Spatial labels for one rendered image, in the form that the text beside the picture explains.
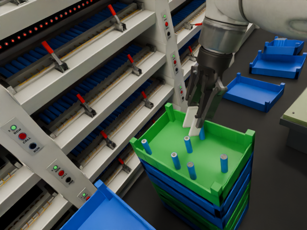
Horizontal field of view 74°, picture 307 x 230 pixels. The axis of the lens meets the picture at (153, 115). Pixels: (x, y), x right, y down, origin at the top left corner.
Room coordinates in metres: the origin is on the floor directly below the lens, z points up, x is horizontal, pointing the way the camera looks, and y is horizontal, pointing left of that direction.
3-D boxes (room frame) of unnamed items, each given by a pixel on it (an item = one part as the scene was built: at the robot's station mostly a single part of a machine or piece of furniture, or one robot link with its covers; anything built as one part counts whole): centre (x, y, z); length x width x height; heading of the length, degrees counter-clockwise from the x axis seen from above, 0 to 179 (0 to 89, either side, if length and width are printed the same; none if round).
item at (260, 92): (0.94, -0.64, 0.04); 0.30 x 0.20 x 0.08; 29
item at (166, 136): (0.38, -0.07, 0.44); 0.30 x 0.20 x 0.08; 35
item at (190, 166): (0.30, -0.04, 0.44); 0.02 x 0.02 x 0.06
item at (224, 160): (0.29, -0.13, 0.44); 0.02 x 0.02 x 0.06
